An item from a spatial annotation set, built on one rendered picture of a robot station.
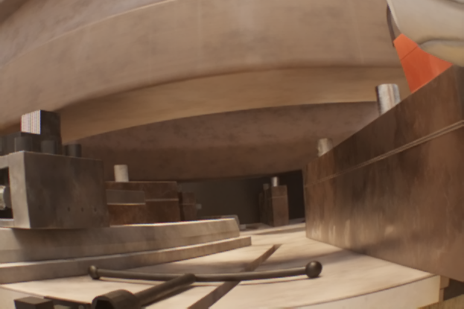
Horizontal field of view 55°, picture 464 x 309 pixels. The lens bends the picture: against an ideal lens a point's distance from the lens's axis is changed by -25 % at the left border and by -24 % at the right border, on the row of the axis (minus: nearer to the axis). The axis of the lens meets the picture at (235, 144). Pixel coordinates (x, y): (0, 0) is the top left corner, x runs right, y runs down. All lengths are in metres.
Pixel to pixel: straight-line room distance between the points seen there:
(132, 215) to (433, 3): 2.75
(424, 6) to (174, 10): 1.32
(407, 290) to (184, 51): 0.96
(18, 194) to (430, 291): 1.07
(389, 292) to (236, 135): 5.15
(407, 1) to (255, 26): 1.22
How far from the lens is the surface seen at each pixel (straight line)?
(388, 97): 1.42
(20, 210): 1.39
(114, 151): 5.44
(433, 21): 0.32
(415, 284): 0.99
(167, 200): 3.14
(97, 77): 1.65
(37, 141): 1.60
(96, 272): 1.45
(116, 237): 1.87
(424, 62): 0.99
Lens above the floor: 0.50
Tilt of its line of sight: 6 degrees up
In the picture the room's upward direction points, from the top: 5 degrees counter-clockwise
